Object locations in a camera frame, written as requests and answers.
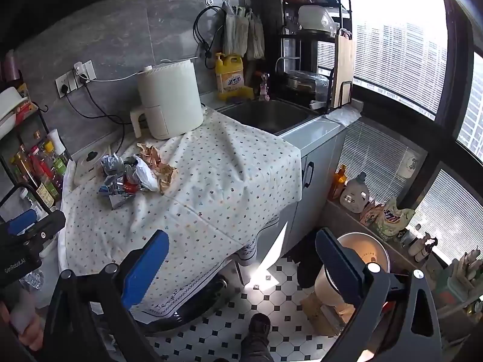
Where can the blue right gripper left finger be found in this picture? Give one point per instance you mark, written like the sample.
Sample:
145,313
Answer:
140,267

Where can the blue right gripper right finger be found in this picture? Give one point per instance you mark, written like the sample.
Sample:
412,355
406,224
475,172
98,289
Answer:
341,276

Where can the brown paper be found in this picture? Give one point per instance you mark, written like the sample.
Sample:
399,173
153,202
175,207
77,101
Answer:
165,174

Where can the white trash bin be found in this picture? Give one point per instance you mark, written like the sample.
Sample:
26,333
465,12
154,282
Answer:
368,249

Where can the grey kitchen cabinet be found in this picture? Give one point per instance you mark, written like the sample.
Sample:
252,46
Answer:
320,142

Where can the person's left hand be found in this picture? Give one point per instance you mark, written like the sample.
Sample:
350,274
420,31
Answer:
20,317

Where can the cardboard box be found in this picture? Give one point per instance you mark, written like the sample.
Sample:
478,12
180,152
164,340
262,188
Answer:
326,320

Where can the white pump bottle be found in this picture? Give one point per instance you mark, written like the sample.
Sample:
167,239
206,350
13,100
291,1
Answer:
418,245

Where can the white laundry detergent bottle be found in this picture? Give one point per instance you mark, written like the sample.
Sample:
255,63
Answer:
355,196

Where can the blue white medicine box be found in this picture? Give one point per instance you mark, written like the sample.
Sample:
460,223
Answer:
116,201

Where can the red cap sauce bottle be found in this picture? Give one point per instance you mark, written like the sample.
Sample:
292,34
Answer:
44,168

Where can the red paper carton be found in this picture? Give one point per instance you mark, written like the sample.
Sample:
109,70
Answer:
130,189

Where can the orange soap bottle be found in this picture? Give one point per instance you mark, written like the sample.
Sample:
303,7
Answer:
338,183

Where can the dark soy sauce bottle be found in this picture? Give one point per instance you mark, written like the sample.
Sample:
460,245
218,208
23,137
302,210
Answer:
24,173

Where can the green label oil bottle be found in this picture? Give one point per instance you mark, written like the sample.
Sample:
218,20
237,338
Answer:
58,163

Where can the person's black shoe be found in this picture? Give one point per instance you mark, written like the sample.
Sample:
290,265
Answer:
260,326

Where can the crumpled white paper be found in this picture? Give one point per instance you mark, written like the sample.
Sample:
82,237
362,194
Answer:
145,176

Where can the black snack wrapper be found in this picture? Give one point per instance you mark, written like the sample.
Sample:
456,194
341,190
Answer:
113,185

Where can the crumpled aluminium foil ball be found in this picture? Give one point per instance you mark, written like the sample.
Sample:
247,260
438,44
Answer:
112,164

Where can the floral white tablecloth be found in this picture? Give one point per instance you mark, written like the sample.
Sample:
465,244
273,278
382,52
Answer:
231,181

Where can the white cap seasoning bottle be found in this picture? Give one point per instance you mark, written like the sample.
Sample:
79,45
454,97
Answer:
59,148

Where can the crumpled brown paper bag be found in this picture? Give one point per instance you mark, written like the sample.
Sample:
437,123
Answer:
150,155

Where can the black dish rack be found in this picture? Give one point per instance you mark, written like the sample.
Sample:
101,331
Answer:
307,40

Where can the white air fryer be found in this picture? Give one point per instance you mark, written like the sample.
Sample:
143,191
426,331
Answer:
170,100

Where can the yellow detergent jug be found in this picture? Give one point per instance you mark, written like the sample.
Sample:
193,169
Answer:
230,80

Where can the wooden cutting board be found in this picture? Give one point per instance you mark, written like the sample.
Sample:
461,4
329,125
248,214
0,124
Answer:
343,73

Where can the hanging grey dish cloths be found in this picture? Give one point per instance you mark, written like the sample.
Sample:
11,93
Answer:
243,33

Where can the wall power socket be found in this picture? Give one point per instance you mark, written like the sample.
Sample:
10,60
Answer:
82,72

